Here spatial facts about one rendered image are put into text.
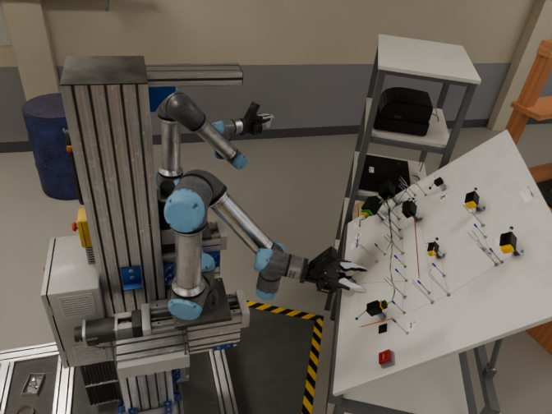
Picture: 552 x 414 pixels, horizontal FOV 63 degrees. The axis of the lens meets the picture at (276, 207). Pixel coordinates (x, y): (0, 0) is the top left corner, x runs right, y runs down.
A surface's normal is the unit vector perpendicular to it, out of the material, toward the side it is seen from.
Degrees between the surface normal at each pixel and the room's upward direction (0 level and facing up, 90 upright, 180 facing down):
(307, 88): 90
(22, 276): 0
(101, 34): 90
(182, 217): 82
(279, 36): 90
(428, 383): 0
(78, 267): 0
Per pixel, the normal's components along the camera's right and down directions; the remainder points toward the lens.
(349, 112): 0.27, 0.59
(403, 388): 0.09, -0.80
